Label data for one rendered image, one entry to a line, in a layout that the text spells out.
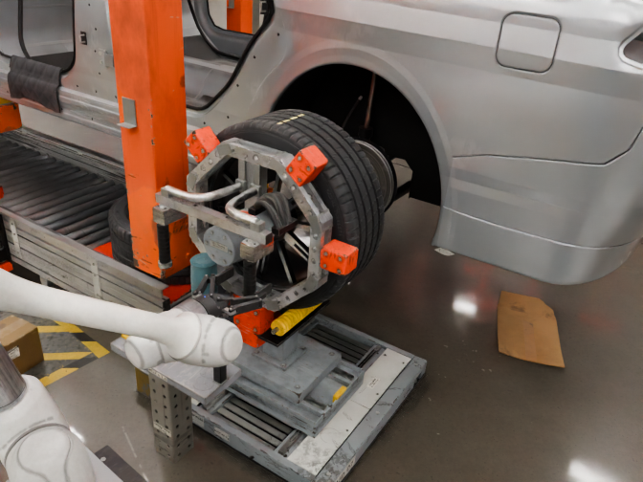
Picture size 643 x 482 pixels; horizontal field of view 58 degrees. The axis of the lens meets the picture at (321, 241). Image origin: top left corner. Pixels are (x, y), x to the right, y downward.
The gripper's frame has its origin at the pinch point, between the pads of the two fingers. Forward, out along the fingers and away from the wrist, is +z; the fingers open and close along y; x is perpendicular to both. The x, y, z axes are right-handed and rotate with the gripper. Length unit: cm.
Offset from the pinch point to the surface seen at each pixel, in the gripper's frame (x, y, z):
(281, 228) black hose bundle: 14.9, 4.7, 8.3
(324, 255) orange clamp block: 3.1, 11.8, 20.8
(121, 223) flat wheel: -33, -106, 41
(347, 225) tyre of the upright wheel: 10.6, 13.8, 29.4
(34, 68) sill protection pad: 14, -204, 73
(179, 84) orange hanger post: 40, -55, 31
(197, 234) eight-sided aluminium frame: -7.6, -39.9, 21.0
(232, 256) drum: 0.7, -11.3, 6.3
